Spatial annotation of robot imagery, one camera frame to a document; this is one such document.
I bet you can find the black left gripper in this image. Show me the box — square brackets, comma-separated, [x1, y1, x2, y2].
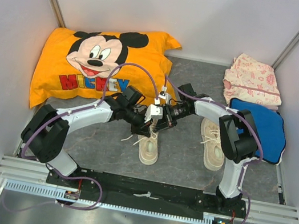
[120, 105, 155, 138]

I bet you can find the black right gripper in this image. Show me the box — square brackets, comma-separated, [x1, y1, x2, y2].
[153, 100, 193, 139]

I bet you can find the beige lace shoe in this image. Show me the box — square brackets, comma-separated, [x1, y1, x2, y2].
[135, 125, 159, 166]
[200, 118, 225, 171]

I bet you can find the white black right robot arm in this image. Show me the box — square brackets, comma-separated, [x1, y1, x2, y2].
[155, 83, 261, 214]

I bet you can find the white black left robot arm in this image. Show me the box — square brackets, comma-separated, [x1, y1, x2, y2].
[21, 86, 149, 187]

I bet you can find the orange Mickey Mouse pillow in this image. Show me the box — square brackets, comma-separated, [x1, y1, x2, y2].
[29, 27, 182, 108]

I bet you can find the pink patterned folded garment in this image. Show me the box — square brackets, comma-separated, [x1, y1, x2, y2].
[223, 53, 282, 111]

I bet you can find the blue folded cloth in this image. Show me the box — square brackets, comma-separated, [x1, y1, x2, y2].
[229, 98, 286, 165]

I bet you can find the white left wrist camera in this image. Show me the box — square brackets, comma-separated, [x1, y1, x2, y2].
[144, 104, 163, 122]

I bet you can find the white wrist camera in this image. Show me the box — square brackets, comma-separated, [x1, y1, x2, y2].
[159, 90, 171, 104]
[144, 104, 163, 122]

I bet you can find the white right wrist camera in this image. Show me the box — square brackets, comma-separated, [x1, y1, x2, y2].
[159, 90, 171, 104]

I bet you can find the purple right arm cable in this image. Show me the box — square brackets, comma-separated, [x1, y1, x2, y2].
[138, 74, 275, 224]

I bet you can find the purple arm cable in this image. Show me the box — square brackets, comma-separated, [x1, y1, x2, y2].
[138, 74, 275, 224]
[0, 45, 168, 224]

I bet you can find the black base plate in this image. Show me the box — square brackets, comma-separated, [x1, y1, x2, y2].
[46, 168, 247, 218]

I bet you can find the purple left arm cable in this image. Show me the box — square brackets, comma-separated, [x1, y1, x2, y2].
[0, 45, 168, 224]

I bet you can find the grey slotted cable duct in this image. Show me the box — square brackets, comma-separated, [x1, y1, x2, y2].
[4, 179, 214, 224]

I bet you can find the aluminium frame rail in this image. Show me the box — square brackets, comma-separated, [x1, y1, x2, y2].
[0, 156, 299, 224]

